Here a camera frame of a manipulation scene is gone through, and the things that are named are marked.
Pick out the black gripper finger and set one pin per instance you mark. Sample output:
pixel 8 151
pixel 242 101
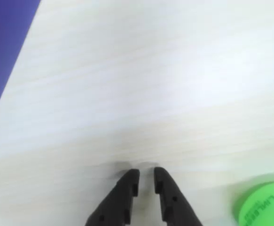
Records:
pixel 118 204
pixel 172 207

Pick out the green rubber duck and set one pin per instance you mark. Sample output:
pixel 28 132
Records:
pixel 268 207

